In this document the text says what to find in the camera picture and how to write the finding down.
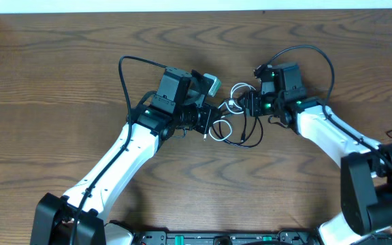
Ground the white USB cable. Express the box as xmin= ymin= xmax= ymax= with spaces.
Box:
xmin=203 ymin=82 xmax=257 ymax=142

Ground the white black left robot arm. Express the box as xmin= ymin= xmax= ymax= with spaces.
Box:
xmin=30 ymin=91 xmax=222 ymax=245

